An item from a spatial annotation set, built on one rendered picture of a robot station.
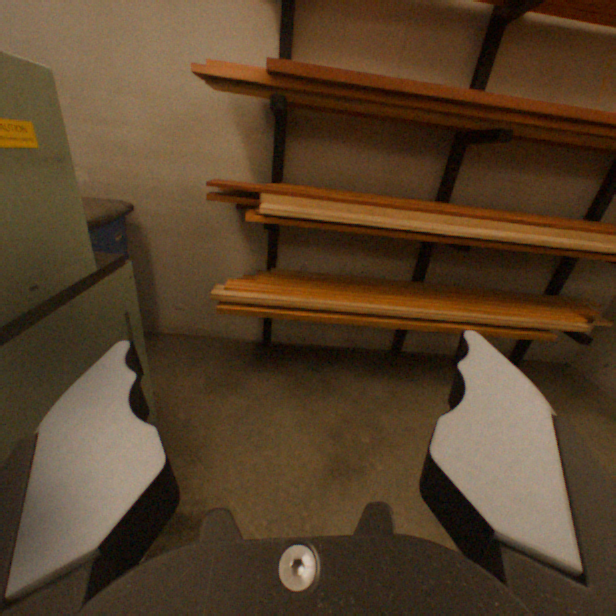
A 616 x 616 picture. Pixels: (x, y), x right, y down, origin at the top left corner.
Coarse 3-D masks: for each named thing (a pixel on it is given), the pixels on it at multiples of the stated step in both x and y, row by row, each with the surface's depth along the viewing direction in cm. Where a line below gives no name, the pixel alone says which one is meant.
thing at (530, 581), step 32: (576, 448) 7; (576, 480) 6; (608, 480) 6; (576, 512) 6; (608, 512) 6; (608, 544) 5; (512, 576) 5; (544, 576) 5; (608, 576) 5; (544, 608) 4; (576, 608) 4; (608, 608) 4
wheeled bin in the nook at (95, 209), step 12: (84, 204) 140; (96, 204) 145; (108, 204) 150; (120, 204) 157; (132, 204) 165; (96, 216) 133; (108, 216) 141; (120, 216) 155; (96, 228) 139; (108, 228) 149; (120, 228) 162; (96, 240) 141; (108, 240) 151; (120, 240) 164; (108, 252) 153; (120, 252) 165
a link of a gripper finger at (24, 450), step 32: (32, 448) 7; (0, 480) 6; (0, 512) 6; (0, 544) 5; (0, 576) 5; (64, 576) 5; (96, 576) 5; (0, 608) 5; (32, 608) 5; (64, 608) 5
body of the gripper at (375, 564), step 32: (224, 512) 6; (384, 512) 6; (192, 544) 5; (224, 544) 5; (256, 544) 5; (288, 544) 5; (320, 544) 5; (352, 544) 5; (384, 544) 5; (416, 544) 5; (128, 576) 5; (160, 576) 5; (192, 576) 5; (224, 576) 5; (256, 576) 5; (288, 576) 5; (320, 576) 5; (352, 576) 5; (384, 576) 5; (416, 576) 5; (448, 576) 5; (480, 576) 5; (96, 608) 4; (128, 608) 4; (160, 608) 4; (192, 608) 4; (224, 608) 4; (256, 608) 4; (288, 608) 4; (320, 608) 4; (352, 608) 4; (384, 608) 4; (416, 608) 4; (448, 608) 4; (480, 608) 4; (512, 608) 4
